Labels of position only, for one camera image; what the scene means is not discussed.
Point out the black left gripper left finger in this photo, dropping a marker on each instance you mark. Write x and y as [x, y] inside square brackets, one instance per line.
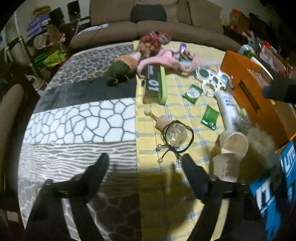
[47, 221]

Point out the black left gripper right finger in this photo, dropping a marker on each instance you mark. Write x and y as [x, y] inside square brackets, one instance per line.
[243, 220]

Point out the blue UTO box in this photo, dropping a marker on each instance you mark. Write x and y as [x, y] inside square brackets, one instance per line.
[275, 190]

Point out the paper cup lower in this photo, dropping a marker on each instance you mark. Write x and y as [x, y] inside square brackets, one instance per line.
[226, 166]

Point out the paper cup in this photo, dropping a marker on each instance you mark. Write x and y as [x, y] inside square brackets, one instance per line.
[233, 142]
[226, 166]

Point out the paper cup upper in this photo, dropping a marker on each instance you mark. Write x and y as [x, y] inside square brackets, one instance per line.
[233, 142]

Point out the orange cardboard box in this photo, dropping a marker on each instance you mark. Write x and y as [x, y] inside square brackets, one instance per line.
[274, 117]

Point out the green candy packet lower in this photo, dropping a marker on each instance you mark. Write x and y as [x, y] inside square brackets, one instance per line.
[209, 118]

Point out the green candy packet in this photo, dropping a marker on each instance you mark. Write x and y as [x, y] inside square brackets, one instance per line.
[209, 118]
[192, 94]

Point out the grey patterned blanket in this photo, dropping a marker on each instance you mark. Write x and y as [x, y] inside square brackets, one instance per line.
[78, 118]

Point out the yellow checkered cloth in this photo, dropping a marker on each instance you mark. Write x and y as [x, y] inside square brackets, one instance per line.
[169, 209]

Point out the white tube bottle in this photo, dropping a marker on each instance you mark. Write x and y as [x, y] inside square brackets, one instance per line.
[225, 108]

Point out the green candy packet upper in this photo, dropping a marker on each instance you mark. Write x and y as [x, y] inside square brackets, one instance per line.
[192, 94]

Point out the green 01 case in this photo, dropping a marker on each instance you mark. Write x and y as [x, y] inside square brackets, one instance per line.
[155, 85]

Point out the white plastic container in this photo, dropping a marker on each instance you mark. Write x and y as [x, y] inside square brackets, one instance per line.
[255, 60]

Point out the pink fabric toy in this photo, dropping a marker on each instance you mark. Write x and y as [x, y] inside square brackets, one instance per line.
[166, 58]

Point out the red snack packaging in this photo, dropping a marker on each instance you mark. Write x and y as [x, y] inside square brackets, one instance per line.
[277, 63]

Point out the green brown plush toy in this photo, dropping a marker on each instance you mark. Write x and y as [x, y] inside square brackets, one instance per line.
[120, 69]

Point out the purple lidded container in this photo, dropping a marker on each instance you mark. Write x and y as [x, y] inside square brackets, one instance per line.
[245, 50]

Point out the purple spoon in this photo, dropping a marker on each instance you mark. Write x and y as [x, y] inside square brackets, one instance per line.
[182, 48]

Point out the brown sofa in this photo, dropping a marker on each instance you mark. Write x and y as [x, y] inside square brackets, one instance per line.
[195, 22]

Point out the black cushion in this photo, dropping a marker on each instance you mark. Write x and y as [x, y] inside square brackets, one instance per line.
[148, 12]

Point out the white ring paint palette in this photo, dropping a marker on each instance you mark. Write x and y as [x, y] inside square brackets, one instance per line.
[212, 81]

